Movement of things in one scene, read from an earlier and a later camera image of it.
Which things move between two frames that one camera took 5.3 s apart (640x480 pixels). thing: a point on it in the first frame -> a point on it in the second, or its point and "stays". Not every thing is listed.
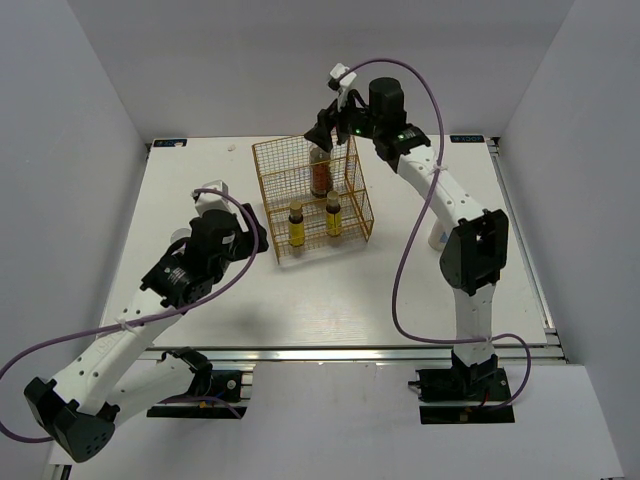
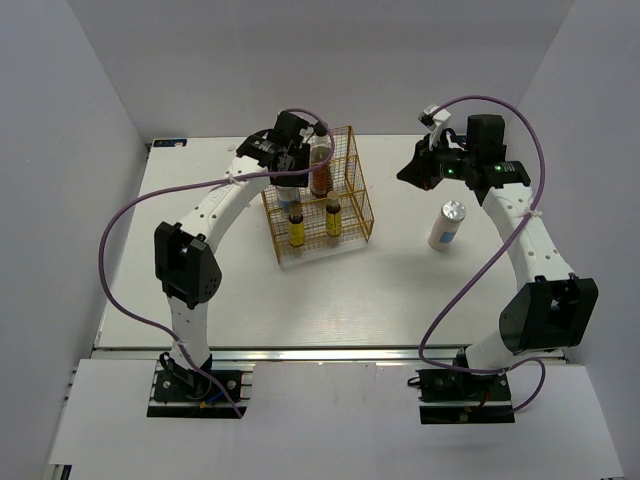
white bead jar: x=439 y=235 stays
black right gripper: x=328 y=119 -> x=419 y=172
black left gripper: x=246 y=243 -> x=301 y=156
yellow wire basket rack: x=319 y=201 stays
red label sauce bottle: x=321 y=181 stays
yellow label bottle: x=334 y=224 stays
